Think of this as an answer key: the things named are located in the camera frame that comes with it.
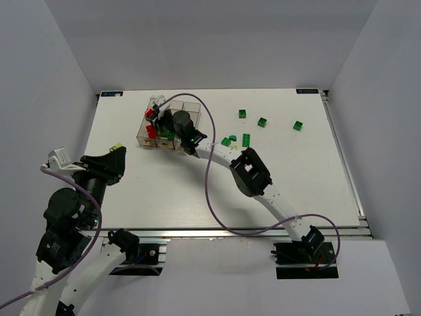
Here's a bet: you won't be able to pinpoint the lime small lego brick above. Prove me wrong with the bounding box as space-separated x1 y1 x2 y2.
110 142 123 151

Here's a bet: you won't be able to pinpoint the red rounded lego brick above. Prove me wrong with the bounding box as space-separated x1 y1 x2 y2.
146 124 157 139

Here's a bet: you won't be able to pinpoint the red lego bricks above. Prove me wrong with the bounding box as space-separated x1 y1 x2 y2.
145 108 154 117

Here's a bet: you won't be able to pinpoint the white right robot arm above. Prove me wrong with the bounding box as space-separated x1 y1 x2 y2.
147 106 324 258

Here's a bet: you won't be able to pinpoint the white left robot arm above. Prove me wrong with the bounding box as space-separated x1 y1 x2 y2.
21 145 139 315

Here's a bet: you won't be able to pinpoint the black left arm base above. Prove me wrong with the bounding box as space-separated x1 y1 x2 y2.
109 243 166 277

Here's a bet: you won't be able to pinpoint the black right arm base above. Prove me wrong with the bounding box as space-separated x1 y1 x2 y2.
270 242 339 280

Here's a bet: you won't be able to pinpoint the smoky clear middle container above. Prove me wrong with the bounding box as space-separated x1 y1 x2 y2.
155 100 184 150

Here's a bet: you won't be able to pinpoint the smoky clear left container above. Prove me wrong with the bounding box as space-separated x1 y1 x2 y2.
136 97 161 147

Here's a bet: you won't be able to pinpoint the green 2x2 lego brick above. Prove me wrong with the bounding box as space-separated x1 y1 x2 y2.
220 138 232 147

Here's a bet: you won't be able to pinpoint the green square lego brick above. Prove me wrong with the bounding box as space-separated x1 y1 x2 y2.
257 117 267 127
293 121 303 131
238 109 247 119

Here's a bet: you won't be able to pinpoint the blue table label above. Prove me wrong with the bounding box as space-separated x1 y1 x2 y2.
295 88 319 94
100 91 123 97

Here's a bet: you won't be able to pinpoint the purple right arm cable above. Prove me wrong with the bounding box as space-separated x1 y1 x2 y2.
157 93 341 271

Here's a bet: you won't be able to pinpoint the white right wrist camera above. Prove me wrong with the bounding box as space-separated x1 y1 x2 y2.
150 95 170 120

